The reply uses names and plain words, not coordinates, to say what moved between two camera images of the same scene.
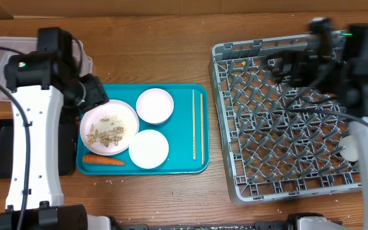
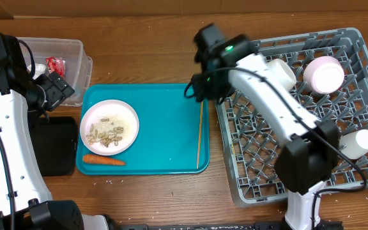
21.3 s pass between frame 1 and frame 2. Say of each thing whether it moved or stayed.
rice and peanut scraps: stayed
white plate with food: stayed
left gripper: moved
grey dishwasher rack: stayed
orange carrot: stayed
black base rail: stayed
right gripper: moved
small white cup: stayed
